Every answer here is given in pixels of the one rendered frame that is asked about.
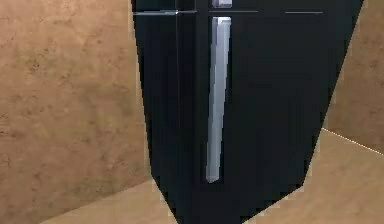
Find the black fridge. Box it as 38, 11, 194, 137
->
130, 0, 366, 224

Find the long silver fridge handle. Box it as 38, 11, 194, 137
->
205, 16, 233, 184

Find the short silver fridge handle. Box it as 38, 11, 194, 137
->
211, 0, 233, 9

